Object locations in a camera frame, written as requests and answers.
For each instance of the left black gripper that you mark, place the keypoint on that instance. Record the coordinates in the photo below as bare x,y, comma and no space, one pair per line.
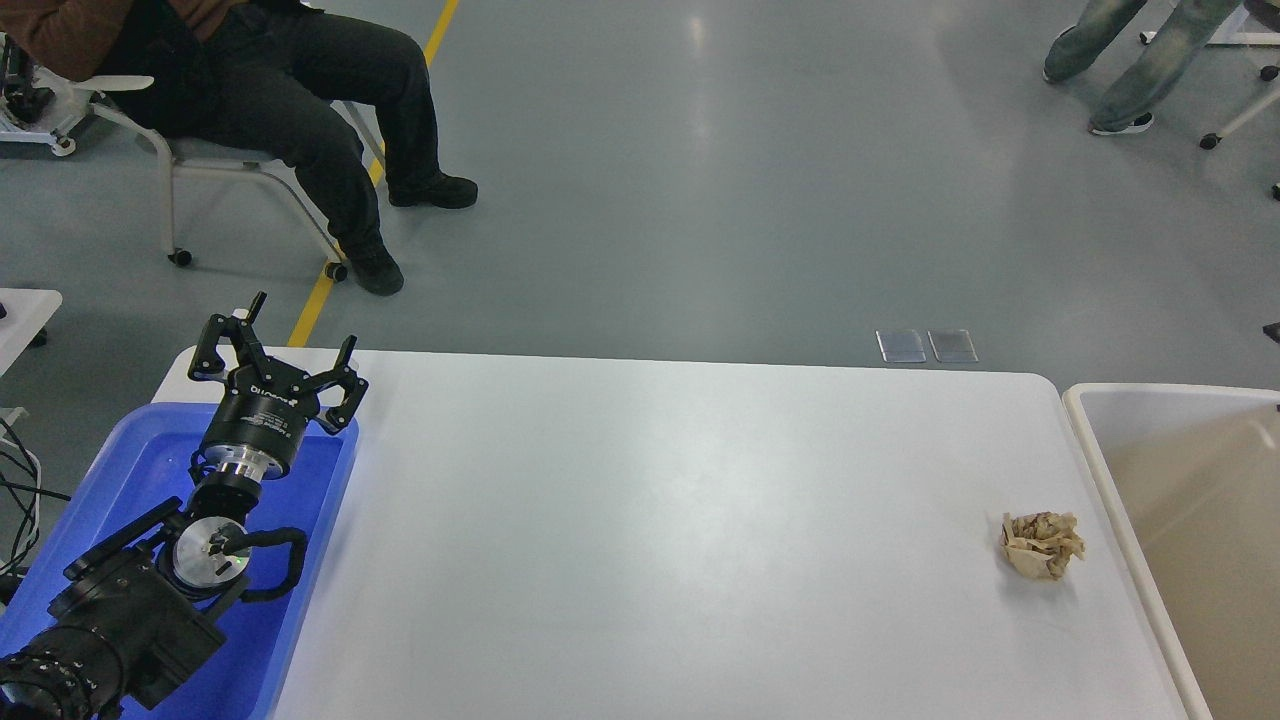
262,413

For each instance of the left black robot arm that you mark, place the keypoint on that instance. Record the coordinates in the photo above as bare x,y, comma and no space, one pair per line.
139,616

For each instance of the white wheeled chair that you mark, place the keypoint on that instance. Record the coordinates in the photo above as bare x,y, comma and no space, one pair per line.
185,157

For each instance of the white side table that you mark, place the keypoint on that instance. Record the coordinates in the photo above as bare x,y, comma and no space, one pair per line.
26,313

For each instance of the blue plastic tray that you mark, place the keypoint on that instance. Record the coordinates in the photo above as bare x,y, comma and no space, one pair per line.
144,461

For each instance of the seated person dark trousers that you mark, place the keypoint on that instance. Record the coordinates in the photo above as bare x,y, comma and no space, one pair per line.
264,76

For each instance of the white equipment cart base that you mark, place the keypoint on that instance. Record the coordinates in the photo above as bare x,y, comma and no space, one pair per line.
37,105

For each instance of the left metal floor plate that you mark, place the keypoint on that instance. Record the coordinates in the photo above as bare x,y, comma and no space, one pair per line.
903,346

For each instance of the metal floor plate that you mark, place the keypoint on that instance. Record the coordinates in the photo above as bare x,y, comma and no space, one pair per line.
953,346
903,346

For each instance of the right metal floor plate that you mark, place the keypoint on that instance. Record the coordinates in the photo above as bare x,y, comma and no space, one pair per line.
953,346

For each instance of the crumpled brown paper ball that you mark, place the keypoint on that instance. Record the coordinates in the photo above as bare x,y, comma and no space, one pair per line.
1040,546

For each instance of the standing person in jeans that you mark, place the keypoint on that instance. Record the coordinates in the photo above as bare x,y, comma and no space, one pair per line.
1126,107

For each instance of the beige plastic bin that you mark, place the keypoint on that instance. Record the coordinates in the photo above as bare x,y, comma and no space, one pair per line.
1189,478

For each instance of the white chair base right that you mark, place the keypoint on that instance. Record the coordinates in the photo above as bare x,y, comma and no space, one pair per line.
1235,80

